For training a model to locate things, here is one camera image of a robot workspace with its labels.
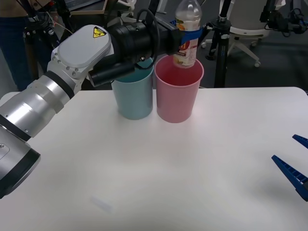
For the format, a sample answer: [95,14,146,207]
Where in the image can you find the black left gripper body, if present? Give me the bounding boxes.
[156,20,184,56]

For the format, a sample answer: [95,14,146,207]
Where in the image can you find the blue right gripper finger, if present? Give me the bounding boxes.
[271,154,308,202]
[292,134,308,148]

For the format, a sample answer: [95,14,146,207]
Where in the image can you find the clear plastic bottle red cap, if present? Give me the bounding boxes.
[172,0,203,68]

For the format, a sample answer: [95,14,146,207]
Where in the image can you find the white office chair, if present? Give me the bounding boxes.
[119,0,138,19]
[200,0,270,68]

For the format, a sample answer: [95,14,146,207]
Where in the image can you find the pink plastic bin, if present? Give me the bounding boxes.
[154,54,205,124]

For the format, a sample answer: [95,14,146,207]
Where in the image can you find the pale blue plastic bin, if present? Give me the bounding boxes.
[111,56,155,121]

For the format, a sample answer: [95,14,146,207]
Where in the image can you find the dark desk with wooden edge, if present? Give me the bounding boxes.
[69,0,109,15]

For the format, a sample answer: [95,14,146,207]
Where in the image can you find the person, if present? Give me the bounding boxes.
[0,0,34,92]

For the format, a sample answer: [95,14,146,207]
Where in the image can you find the black camera tripod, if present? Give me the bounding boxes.
[186,0,232,89]
[23,0,62,50]

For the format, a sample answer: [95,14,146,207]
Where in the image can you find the black machine with cables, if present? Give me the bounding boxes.
[258,0,308,39]

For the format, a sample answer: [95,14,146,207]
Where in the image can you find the thin pale floor cable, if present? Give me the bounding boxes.
[47,12,74,35]

